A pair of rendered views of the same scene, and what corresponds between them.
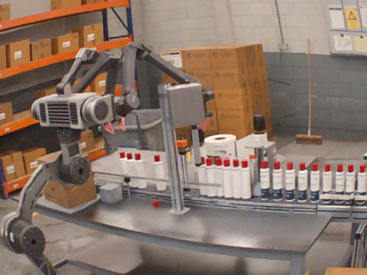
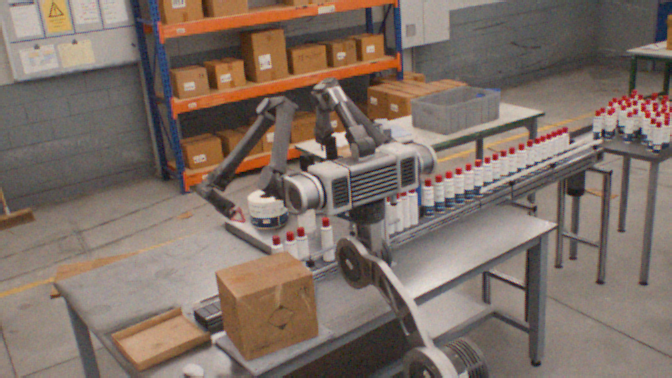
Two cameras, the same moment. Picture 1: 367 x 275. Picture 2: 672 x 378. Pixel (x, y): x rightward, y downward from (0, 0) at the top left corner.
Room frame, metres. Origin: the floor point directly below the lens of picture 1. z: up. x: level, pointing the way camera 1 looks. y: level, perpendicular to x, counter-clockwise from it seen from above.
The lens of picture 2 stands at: (1.95, 2.75, 2.28)
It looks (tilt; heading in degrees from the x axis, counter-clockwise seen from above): 21 degrees down; 289
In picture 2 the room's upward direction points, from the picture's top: 5 degrees counter-clockwise
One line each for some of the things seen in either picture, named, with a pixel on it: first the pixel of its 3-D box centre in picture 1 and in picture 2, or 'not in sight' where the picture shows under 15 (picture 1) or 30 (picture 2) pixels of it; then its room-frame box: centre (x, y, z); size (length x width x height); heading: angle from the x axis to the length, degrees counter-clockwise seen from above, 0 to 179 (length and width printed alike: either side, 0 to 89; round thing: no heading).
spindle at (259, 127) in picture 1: (260, 137); (308, 178); (3.21, -0.47, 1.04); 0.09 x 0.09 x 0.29
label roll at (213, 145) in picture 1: (221, 150); (268, 208); (3.35, -0.23, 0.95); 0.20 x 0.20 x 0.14
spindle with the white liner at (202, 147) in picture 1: (198, 151); (305, 208); (3.09, -0.08, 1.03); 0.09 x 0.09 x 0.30
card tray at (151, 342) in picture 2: not in sight; (161, 337); (3.38, 0.84, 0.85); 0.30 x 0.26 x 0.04; 55
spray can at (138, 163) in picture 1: (140, 170); (302, 249); (2.98, 0.27, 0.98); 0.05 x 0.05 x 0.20
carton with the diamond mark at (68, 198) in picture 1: (65, 177); (267, 303); (2.96, 0.73, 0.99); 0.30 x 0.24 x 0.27; 45
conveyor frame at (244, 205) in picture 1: (186, 197); (356, 252); (2.81, 0.02, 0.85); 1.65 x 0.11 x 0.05; 55
